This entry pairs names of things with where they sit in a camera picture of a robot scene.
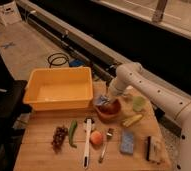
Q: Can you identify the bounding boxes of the light blue towel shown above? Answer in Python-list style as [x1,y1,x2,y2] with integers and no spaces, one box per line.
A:
[94,95,110,106]

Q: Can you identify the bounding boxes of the red bowl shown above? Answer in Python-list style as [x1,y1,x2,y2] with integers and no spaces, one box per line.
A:
[95,99,121,122]

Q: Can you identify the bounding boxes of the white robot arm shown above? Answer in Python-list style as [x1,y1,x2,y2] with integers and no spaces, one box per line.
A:
[108,62,191,171]

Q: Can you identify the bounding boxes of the blue object on floor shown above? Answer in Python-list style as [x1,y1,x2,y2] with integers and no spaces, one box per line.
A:
[69,59,84,67]

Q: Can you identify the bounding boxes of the green chili pepper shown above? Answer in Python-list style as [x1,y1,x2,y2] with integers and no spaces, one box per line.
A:
[68,120,77,148]

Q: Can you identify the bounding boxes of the yellow plastic tub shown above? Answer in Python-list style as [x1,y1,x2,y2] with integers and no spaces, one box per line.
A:
[23,67,93,111]

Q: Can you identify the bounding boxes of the green plastic cup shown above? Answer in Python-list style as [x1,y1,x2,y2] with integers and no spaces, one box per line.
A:
[132,96,146,112]

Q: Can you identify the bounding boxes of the metal fork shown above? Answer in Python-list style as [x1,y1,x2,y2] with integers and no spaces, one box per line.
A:
[98,128,114,163]

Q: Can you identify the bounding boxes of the wooden cutting board table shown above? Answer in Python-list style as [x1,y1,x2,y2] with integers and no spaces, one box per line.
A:
[13,80,173,171]

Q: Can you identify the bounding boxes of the bunch of dark grapes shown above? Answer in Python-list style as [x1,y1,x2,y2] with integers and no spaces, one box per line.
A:
[51,126,68,151]

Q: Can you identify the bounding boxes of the blue sponge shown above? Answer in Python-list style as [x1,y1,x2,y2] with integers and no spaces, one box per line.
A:
[120,131,134,155]

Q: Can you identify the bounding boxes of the black chair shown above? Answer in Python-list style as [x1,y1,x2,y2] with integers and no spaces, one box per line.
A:
[0,80,32,171]

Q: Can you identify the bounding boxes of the white cardboard box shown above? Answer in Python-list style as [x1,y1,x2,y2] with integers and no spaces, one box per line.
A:
[0,1,22,26]

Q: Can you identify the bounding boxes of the black coiled cable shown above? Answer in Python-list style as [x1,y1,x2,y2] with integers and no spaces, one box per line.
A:
[47,52,70,69]

